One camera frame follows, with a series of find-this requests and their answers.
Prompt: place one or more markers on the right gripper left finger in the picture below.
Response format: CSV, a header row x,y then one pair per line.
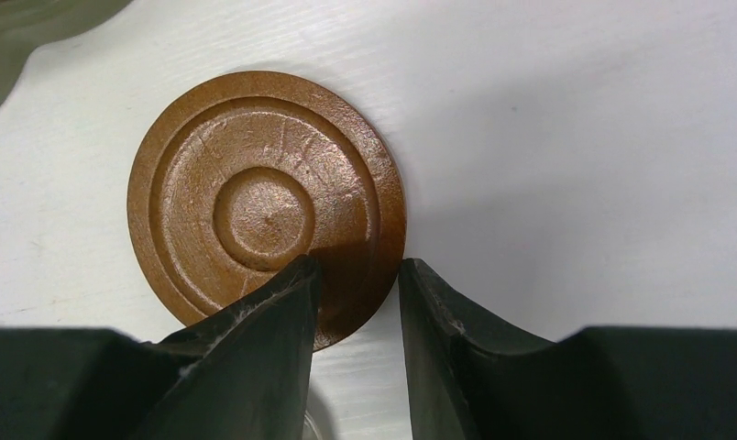
x,y
242,373

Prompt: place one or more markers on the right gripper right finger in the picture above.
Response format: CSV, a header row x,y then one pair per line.
x,y
473,375

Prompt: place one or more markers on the brown wooden coaster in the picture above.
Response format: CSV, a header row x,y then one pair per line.
x,y
246,172

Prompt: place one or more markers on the green three-tier serving stand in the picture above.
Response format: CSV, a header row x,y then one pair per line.
x,y
28,25

